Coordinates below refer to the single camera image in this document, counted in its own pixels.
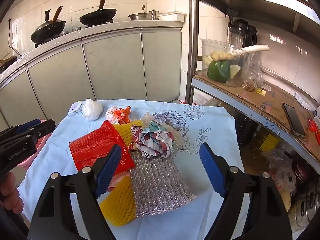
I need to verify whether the brown cardboard sheet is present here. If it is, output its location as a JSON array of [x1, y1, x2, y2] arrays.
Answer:
[[194, 70, 320, 165]]

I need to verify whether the pink plastic bin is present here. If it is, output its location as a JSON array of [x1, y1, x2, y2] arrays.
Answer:
[[21, 119, 49, 168]]

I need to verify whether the printed paper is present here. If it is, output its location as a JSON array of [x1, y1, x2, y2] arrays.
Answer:
[[129, 120, 175, 159]]

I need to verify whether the ginger root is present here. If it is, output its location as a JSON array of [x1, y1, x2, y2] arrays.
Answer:
[[209, 51, 233, 62]]

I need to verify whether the clear bag of nuts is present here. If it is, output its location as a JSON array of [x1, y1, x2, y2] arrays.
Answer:
[[242, 57, 265, 92]]

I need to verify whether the grey kitchen cabinet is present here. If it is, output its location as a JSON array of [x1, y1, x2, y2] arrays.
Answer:
[[0, 20, 183, 130]]

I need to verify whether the green squash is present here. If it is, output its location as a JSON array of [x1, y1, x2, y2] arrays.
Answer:
[[207, 60, 231, 82]]

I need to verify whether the silver scouring cloth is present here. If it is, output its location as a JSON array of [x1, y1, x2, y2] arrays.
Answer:
[[130, 151, 197, 218]]

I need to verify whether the black wok wooden handle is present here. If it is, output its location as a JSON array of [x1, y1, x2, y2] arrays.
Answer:
[[79, 0, 117, 27]]

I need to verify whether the black wok with spatula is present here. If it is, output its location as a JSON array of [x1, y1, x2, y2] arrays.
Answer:
[[30, 6, 67, 44]]

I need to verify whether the pale blue floral cloth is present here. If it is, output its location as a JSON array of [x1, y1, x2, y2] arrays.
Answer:
[[17, 99, 250, 240]]

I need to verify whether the white plastic bag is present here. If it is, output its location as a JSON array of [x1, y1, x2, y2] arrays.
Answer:
[[82, 99, 103, 121]]

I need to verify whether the steel basin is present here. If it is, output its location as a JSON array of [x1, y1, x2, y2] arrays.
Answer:
[[128, 13, 153, 21]]

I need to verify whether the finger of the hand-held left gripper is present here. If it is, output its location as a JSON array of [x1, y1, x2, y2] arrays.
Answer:
[[0, 119, 42, 137], [15, 119, 56, 145]]

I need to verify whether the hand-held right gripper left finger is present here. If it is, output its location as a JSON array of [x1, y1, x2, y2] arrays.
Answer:
[[27, 144, 122, 240]]

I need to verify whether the clear plastic container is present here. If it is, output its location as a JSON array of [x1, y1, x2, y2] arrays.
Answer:
[[201, 38, 254, 87]]

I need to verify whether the metal shelf rack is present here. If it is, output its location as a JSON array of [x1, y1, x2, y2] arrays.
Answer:
[[185, 0, 320, 230]]

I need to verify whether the person's left hand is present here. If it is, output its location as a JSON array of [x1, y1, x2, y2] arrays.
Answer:
[[0, 171, 24, 214]]

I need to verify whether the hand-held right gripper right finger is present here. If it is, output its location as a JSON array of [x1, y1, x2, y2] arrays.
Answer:
[[199, 142, 293, 240]]

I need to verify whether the orange white crumpled wrapper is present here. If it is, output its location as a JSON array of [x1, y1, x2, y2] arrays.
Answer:
[[105, 106, 132, 125]]

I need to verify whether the black wall cable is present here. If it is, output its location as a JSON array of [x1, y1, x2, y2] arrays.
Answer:
[[8, 17, 23, 57]]

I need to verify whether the dark countertop appliance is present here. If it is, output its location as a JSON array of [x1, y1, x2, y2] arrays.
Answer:
[[0, 56, 18, 74]]

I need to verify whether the yellow foam fruit net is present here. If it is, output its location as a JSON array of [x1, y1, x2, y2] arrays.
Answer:
[[112, 120, 144, 150], [99, 175, 137, 227]]

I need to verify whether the white leek stalk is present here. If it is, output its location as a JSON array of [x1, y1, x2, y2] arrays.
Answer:
[[231, 44, 270, 55]]

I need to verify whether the red foil packet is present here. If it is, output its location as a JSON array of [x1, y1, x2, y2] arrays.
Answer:
[[69, 120, 136, 178]]

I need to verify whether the yellow oil bottle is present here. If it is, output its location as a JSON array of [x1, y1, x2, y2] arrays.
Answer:
[[252, 127, 280, 153]]

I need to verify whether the white plastic tray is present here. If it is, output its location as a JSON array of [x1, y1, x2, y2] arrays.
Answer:
[[158, 11, 187, 22]]

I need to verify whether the smartphone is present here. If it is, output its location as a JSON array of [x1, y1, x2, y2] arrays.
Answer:
[[282, 102, 307, 138]]

